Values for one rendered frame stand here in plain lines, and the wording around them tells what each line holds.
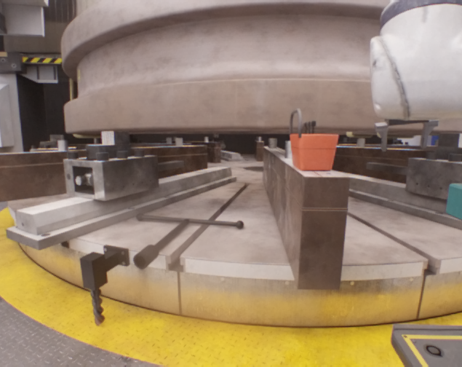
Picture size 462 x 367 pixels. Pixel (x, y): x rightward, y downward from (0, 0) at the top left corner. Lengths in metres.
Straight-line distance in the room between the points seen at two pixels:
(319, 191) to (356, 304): 0.63
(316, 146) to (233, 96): 0.74
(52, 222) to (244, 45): 1.41
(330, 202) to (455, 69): 0.49
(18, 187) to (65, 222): 1.18
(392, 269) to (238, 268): 0.63
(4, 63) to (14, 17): 0.92
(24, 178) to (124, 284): 1.52
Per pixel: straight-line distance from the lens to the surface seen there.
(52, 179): 2.70
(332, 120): 1.60
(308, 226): 0.87
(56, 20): 4.74
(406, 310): 1.47
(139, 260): 1.17
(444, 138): 2.03
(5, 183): 2.68
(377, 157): 3.18
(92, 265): 1.21
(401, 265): 1.30
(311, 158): 0.95
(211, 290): 1.24
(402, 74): 0.53
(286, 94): 1.55
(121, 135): 1.80
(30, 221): 1.53
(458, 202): 0.61
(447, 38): 0.55
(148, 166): 1.79
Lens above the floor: 0.81
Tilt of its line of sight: 10 degrees down
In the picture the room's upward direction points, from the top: straight up
